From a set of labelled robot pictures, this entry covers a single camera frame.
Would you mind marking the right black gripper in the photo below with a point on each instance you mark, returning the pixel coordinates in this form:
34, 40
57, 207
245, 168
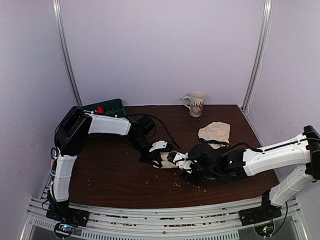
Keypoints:
194, 181

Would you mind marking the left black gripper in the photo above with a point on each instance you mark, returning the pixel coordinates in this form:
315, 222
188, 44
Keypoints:
148, 158

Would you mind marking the cream underwear navy trim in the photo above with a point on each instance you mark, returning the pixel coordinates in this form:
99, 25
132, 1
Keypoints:
216, 134

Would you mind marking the cream boxer underwear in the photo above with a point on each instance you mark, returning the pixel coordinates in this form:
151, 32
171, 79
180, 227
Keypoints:
165, 164

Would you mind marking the white patterned ceramic mug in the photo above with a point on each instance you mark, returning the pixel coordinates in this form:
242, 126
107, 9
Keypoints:
195, 103

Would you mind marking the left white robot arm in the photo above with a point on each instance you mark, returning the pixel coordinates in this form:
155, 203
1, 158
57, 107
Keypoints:
70, 138

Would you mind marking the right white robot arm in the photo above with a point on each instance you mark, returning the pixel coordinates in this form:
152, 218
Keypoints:
303, 151

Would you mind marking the green compartment tray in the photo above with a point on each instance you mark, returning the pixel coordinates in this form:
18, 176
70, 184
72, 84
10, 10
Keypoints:
113, 107

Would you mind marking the red item in tray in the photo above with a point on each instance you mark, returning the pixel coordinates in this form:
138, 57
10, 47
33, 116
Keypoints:
99, 110

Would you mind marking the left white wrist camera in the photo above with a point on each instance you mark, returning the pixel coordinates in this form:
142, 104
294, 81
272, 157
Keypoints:
161, 145

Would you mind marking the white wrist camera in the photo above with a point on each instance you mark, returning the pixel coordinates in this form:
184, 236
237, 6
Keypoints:
178, 158
161, 145

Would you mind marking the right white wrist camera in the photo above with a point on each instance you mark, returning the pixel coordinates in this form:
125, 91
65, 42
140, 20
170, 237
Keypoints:
178, 158

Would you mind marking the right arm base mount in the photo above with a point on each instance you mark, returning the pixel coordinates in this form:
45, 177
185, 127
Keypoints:
258, 214

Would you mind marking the right aluminium frame post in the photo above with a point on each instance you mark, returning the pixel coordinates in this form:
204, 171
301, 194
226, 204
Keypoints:
261, 45

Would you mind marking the aluminium frame post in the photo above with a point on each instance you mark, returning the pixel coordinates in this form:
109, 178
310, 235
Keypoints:
261, 45
65, 52

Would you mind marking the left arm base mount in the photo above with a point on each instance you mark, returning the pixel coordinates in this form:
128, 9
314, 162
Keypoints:
74, 217

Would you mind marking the left aluminium frame post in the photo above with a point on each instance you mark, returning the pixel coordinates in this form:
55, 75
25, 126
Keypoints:
65, 52

